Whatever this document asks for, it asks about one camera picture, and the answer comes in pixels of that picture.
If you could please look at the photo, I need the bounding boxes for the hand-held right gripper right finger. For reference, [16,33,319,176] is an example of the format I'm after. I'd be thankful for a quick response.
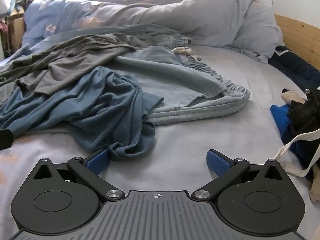
[191,149,288,202]

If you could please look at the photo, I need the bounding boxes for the grey t-shirt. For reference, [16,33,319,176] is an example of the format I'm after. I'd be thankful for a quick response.
[0,31,140,97]

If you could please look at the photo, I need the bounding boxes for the printed light blue duvet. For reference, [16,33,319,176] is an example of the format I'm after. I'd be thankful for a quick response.
[22,0,282,64]

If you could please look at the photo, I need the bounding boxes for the beige cloth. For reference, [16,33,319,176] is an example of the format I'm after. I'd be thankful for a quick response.
[281,91,307,105]

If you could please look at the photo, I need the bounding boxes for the light blue fleece-lined jeans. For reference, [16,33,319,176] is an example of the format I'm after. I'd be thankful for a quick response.
[45,24,251,126]

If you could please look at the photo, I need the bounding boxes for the blue t-shirt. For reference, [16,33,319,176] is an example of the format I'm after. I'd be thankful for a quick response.
[0,66,165,162]

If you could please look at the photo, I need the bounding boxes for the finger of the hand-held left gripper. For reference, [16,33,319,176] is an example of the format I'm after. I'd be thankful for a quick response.
[0,129,13,151]

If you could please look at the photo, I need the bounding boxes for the light blue bed sheet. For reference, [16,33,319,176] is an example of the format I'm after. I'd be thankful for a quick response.
[0,36,320,240]

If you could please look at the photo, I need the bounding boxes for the white plastic bag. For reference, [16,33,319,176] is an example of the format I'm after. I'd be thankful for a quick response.
[0,0,16,18]

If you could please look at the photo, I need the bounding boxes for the wooden headboard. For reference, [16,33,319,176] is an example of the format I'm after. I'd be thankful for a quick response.
[274,14,320,67]

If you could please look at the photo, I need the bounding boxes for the black garment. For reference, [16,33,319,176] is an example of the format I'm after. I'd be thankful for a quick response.
[286,87,320,135]

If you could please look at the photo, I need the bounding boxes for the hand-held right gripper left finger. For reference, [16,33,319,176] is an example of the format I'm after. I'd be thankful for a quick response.
[32,148,126,202]

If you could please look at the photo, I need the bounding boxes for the navy blue cloth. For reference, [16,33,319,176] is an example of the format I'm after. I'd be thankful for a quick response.
[268,45,320,90]

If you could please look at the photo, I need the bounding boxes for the white fabric strap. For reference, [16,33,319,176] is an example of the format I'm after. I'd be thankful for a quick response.
[274,129,320,178]

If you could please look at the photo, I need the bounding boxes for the wooden nightstand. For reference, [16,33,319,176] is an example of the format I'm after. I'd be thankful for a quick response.
[6,6,25,55]

